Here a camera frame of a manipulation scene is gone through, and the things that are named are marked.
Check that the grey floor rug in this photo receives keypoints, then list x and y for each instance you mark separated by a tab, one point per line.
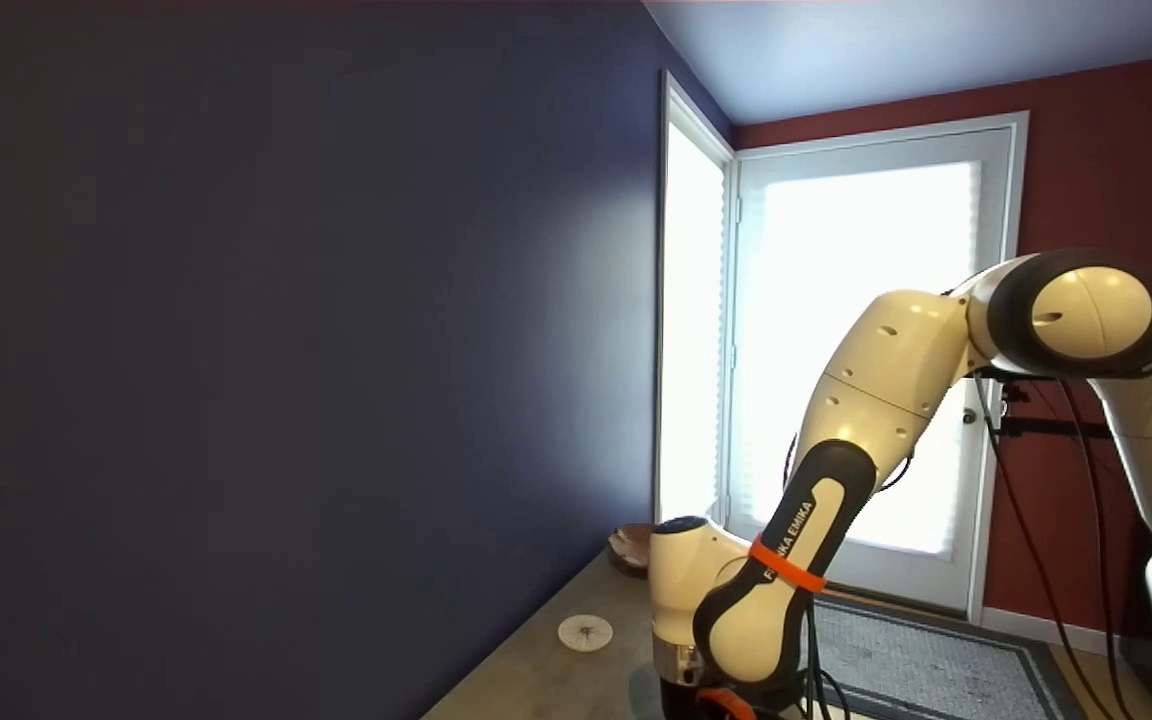
889	667

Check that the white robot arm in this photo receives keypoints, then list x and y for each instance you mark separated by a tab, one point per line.
730	608

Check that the white round disc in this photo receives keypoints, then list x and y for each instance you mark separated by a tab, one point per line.
586	635

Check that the white glass door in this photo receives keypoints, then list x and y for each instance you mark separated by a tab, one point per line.
851	258

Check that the red small object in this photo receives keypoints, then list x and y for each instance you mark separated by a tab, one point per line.
631	547

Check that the black camera stand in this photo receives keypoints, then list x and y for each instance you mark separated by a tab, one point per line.
1039	405

